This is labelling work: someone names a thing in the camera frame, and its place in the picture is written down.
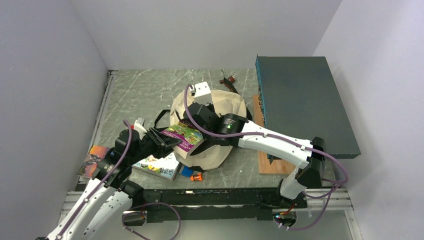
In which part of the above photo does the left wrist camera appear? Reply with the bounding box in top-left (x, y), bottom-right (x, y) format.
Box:
top-left (131, 117), bottom-right (147, 139)

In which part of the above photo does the purple cable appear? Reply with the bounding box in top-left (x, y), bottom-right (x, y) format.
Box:
top-left (54, 119), bottom-right (182, 240)
top-left (183, 84), bottom-right (349, 232)

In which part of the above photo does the treehouse paperback book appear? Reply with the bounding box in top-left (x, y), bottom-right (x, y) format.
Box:
top-left (132, 152), bottom-right (180, 181)

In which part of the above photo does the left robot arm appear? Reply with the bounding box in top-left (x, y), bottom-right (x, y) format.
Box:
top-left (44, 126), bottom-right (181, 240)

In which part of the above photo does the orange pencil sharpener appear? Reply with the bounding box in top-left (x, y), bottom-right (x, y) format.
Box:
top-left (190, 173), bottom-right (203, 182)

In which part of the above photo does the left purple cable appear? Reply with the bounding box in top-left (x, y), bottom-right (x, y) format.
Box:
top-left (54, 119), bottom-right (182, 240)

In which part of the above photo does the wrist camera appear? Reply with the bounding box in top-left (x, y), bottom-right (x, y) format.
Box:
top-left (131, 117), bottom-right (147, 139)
top-left (193, 81), bottom-right (213, 106)

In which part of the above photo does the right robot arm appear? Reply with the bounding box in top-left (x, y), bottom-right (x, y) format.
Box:
top-left (184, 102), bottom-right (326, 208)

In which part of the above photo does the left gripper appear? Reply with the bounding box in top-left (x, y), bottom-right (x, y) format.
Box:
top-left (129, 127), bottom-right (183, 164)

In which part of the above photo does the beige canvas backpack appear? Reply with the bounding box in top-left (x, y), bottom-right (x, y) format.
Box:
top-left (160, 75), bottom-right (253, 172)

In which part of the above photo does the wooden board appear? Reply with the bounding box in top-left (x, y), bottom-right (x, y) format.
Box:
top-left (252, 94), bottom-right (310, 176)

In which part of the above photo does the blue eraser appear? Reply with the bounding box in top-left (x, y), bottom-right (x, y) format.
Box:
top-left (179, 165), bottom-right (194, 178)

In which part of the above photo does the blue Jane Eyre book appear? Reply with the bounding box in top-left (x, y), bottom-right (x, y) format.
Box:
top-left (77, 145), bottom-right (111, 179)

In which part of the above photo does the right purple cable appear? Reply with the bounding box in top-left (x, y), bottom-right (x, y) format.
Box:
top-left (183, 84), bottom-right (349, 232)

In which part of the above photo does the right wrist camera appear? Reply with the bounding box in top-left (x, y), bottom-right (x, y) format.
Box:
top-left (193, 81), bottom-right (213, 106)

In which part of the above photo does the purple green paperback book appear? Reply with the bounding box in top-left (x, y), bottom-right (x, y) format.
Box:
top-left (161, 119), bottom-right (204, 159)

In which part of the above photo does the dark network switch box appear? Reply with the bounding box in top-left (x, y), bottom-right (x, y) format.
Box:
top-left (255, 56), bottom-right (361, 159)

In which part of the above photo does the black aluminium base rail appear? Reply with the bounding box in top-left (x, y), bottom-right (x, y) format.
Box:
top-left (133, 187), bottom-right (353, 223)

